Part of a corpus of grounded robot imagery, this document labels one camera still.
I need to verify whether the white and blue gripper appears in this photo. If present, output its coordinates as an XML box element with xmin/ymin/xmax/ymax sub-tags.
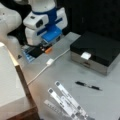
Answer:
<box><xmin>23</xmin><ymin>8</ymin><xmax>67</xmax><ymax>46</ymax></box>

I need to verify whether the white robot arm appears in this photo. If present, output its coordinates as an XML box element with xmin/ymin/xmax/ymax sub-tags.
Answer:
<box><xmin>0</xmin><ymin>0</ymin><xmax>68</xmax><ymax>55</ymax></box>

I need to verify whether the orange block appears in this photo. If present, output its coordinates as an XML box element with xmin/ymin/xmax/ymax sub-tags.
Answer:
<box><xmin>45</xmin><ymin>47</ymin><xmax>52</xmax><ymax>54</ymax></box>

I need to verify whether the black lidded box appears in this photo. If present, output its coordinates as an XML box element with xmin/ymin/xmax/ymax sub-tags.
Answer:
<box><xmin>70</xmin><ymin>32</ymin><xmax>120</xmax><ymax>75</ymax></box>

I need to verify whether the black pen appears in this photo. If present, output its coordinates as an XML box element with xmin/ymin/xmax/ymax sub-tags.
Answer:
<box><xmin>75</xmin><ymin>81</ymin><xmax>102</xmax><ymax>91</ymax></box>

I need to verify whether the metal ruler strip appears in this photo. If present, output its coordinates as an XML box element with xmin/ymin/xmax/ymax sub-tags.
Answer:
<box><xmin>43</xmin><ymin>99</ymin><xmax>76</xmax><ymax>118</ymax></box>

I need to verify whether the wooden shelf stand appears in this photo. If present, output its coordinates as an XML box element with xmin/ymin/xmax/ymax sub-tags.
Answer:
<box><xmin>0</xmin><ymin>42</ymin><xmax>40</xmax><ymax>120</ymax></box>

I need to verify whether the white label strip tool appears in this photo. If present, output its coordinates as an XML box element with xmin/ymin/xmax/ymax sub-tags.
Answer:
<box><xmin>55</xmin><ymin>81</ymin><xmax>95</xmax><ymax>120</ymax></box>

